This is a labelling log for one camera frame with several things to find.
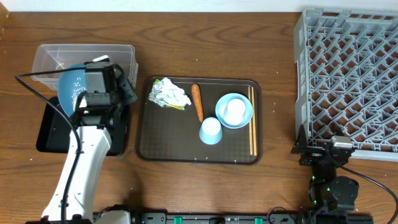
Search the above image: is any white pink cup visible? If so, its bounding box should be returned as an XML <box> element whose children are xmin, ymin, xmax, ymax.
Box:
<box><xmin>224</xmin><ymin>98</ymin><xmax>246</xmax><ymax>126</ymax></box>

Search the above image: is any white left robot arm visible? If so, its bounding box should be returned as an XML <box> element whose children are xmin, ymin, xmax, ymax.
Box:
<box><xmin>42</xmin><ymin>62</ymin><xmax>137</xmax><ymax>223</ymax></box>

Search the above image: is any grey dishwasher rack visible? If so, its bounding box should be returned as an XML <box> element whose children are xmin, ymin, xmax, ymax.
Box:
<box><xmin>294</xmin><ymin>8</ymin><xmax>397</xmax><ymax>162</ymax></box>

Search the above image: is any wooden chopstick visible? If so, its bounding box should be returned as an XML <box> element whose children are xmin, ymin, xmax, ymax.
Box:
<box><xmin>251</xmin><ymin>87</ymin><xmax>257</xmax><ymax>156</ymax></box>
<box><xmin>248</xmin><ymin>86</ymin><xmax>253</xmax><ymax>156</ymax></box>

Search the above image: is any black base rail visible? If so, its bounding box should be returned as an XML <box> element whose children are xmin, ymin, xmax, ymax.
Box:
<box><xmin>93</xmin><ymin>205</ymin><xmax>374</xmax><ymax>224</ymax></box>

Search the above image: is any orange carrot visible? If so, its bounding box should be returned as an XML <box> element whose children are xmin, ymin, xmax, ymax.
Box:
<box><xmin>192</xmin><ymin>84</ymin><xmax>204</xmax><ymax>123</ymax></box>

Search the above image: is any right wooden chopstick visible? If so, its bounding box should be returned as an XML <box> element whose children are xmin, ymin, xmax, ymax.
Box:
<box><xmin>251</xmin><ymin>87</ymin><xmax>257</xmax><ymax>156</ymax></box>

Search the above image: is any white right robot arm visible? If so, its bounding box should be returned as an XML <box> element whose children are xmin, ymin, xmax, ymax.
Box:
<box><xmin>290</xmin><ymin>126</ymin><xmax>359</xmax><ymax>223</ymax></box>

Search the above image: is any light blue cup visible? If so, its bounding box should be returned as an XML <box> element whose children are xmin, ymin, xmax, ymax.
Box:
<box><xmin>199</xmin><ymin>117</ymin><xmax>223</xmax><ymax>145</ymax></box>

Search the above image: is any clear plastic bin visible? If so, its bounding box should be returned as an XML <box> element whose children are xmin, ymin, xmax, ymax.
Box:
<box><xmin>32</xmin><ymin>44</ymin><xmax>139</xmax><ymax>86</ymax></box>

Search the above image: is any left wooden chopstick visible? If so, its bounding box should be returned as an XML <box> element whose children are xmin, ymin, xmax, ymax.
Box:
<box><xmin>248</xmin><ymin>86</ymin><xmax>253</xmax><ymax>156</ymax></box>

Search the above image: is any light blue small bowl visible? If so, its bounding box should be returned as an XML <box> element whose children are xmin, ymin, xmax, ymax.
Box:
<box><xmin>215</xmin><ymin>93</ymin><xmax>253</xmax><ymax>129</ymax></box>

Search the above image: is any black waste tray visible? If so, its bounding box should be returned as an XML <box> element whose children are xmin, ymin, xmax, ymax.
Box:
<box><xmin>36</xmin><ymin>105</ymin><xmax>129</xmax><ymax>156</ymax></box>

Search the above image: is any crumpled foil wrapper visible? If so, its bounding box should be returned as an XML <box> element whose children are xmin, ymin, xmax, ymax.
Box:
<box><xmin>148</xmin><ymin>77</ymin><xmax>192</xmax><ymax>110</ymax></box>

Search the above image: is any dark blue plate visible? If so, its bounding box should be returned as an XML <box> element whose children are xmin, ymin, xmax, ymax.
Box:
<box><xmin>57</xmin><ymin>63</ymin><xmax>87</xmax><ymax>117</ymax></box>

